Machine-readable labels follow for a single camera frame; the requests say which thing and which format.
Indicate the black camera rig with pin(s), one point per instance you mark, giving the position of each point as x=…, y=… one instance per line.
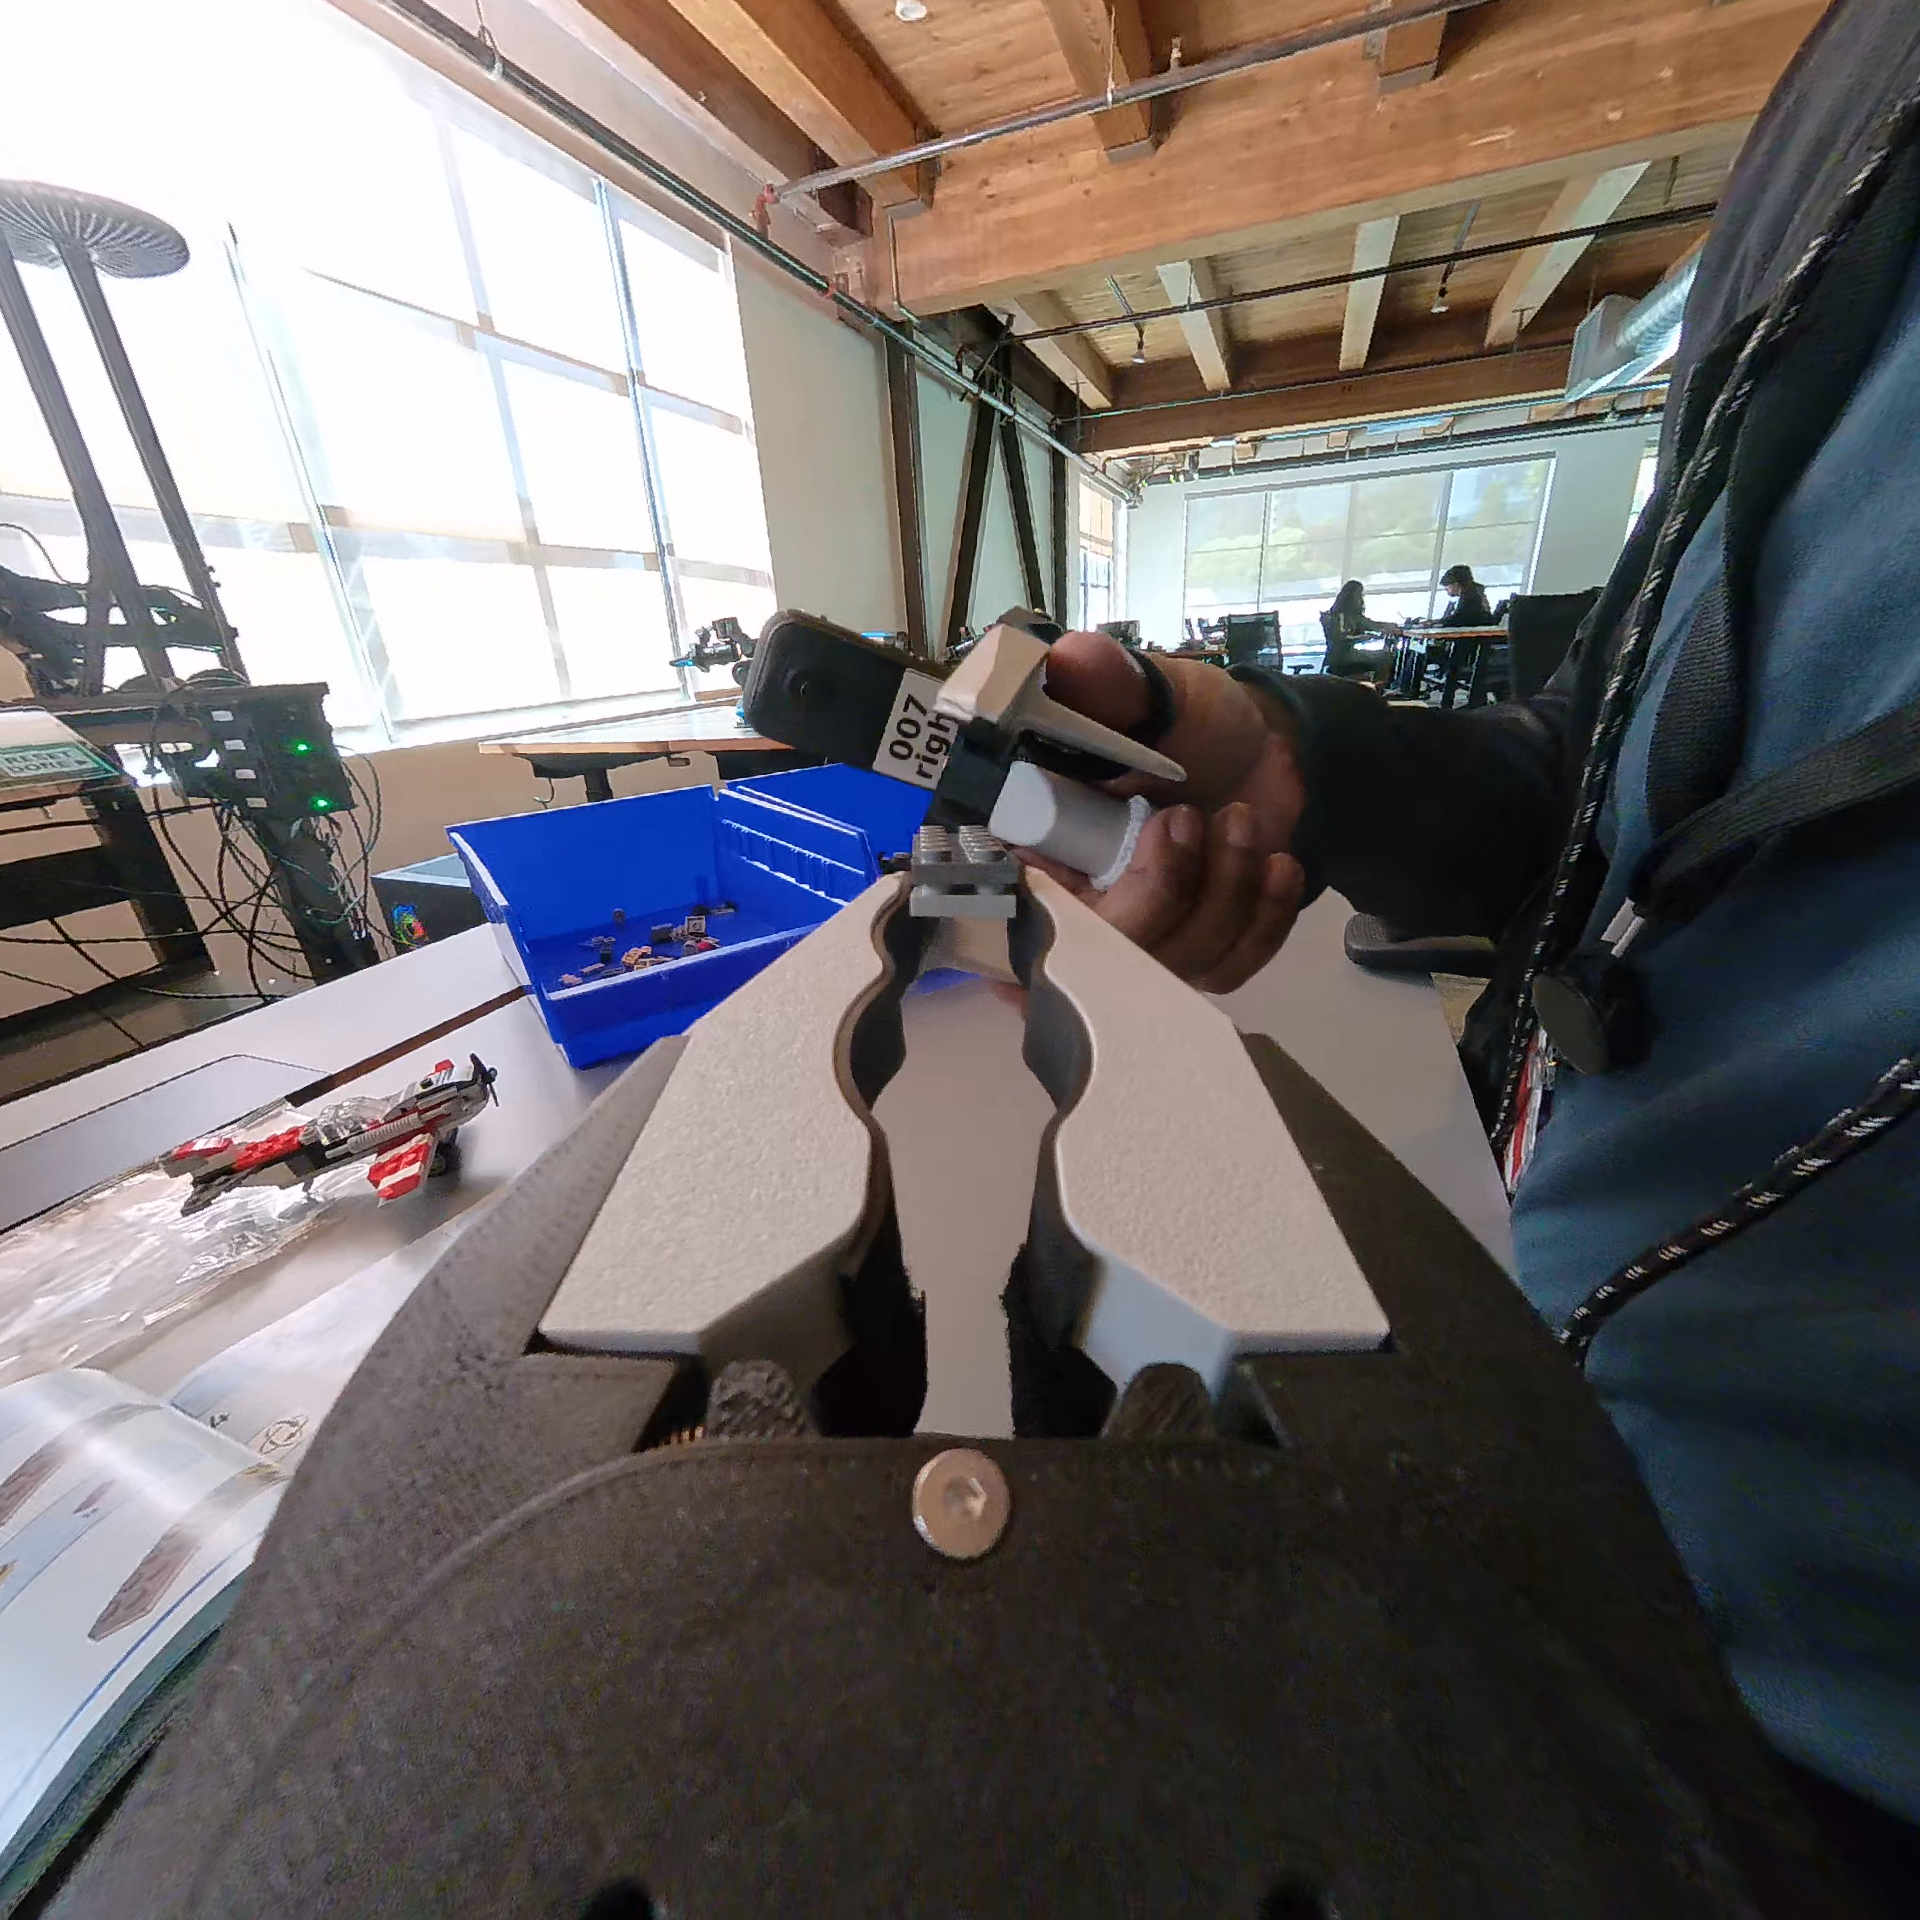
x=63, y=618

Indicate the grey toy brick plate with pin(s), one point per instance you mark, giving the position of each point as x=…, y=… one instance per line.
x=969, y=894

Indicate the blue plastic bin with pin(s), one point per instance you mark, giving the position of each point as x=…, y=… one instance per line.
x=631, y=1023
x=840, y=795

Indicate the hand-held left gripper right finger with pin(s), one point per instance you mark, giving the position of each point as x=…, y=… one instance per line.
x=1217, y=1186

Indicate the building instruction booklet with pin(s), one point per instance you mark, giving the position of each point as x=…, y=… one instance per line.
x=90, y=1578

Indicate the wooden background desk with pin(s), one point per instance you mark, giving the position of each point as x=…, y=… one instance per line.
x=645, y=737

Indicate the person's right forearm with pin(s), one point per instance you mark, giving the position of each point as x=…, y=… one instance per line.
x=1428, y=795

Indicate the black computer tower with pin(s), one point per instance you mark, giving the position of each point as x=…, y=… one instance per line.
x=436, y=900

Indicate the person's right hand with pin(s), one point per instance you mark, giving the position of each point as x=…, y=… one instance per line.
x=1229, y=841

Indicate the grey desk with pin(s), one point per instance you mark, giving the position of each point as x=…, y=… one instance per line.
x=1358, y=1034

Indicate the clear plastic bag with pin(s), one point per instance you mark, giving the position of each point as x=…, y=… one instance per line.
x=90, y=1262

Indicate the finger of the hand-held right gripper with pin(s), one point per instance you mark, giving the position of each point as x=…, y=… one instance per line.
x=991, y=674

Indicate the red white toy brick plane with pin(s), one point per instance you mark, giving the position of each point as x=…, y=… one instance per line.
x=323, y=1140

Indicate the green white sign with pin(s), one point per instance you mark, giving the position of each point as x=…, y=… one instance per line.
x=53, y=761

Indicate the black electronics box green lights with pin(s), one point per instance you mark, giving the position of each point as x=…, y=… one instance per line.
x=264, y=752

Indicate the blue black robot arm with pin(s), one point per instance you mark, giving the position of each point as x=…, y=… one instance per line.
x=716, y=653

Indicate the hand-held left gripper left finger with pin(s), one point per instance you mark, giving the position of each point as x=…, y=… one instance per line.
x=706, y=1172

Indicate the black office chair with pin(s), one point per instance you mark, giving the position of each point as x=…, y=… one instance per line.
x=1552, y=646

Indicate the black badge reel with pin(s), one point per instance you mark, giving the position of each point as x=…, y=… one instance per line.
x=1589, y=1023

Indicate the wooden top equipment table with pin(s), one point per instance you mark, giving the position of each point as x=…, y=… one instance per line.
x=293, y=900

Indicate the silver air duct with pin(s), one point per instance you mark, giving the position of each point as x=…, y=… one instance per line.
x=1630, y=330

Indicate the pile of small toy bricks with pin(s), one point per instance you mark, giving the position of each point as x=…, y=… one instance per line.
x=662, y=944

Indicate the large window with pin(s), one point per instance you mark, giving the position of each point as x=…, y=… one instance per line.
x=452, y=452

